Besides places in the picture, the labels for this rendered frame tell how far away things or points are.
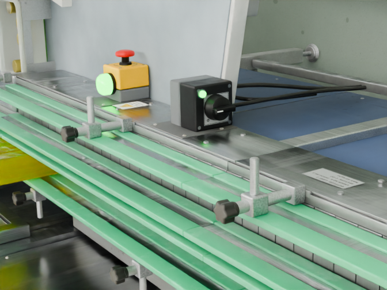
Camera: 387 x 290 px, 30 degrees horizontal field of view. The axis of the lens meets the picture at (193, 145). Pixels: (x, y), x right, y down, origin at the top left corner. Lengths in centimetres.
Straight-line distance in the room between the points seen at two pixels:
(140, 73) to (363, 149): 50
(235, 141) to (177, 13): 33
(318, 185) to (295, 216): 7
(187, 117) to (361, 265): 54
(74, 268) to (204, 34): 54
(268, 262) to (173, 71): 56
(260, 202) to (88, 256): 69
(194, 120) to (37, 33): 78
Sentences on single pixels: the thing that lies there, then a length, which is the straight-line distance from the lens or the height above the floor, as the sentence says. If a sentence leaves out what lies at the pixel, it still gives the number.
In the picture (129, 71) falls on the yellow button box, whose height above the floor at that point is 80.
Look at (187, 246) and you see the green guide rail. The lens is 106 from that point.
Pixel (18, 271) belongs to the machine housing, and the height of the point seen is 106.
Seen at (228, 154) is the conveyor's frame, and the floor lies 86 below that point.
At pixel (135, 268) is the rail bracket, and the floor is 97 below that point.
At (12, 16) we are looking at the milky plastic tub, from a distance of 205.
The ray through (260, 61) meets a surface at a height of 25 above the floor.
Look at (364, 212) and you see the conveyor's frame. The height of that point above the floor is 88.
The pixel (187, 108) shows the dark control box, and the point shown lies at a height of 83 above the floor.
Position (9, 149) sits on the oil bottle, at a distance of 166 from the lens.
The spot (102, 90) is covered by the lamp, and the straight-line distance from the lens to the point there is 147.
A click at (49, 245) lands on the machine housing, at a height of 96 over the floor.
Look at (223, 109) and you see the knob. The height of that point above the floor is 80.
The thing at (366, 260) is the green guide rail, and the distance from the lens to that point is 81.
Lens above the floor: 149
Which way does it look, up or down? 32 degrees down
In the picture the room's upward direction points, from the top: 102 degrees counter-clockwise
